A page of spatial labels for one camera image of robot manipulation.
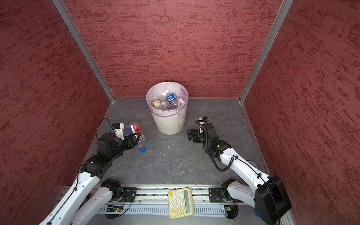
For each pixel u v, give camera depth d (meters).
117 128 0.66
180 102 0.86
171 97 0.92
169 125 0.88
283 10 0.72
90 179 0.49
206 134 0.60
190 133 0.73
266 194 0.39
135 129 0.74
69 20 0.76
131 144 0.66
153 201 0.73
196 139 0.73
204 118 0.73
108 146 0.55
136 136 0.73
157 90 0.92
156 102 0.88
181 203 0.70
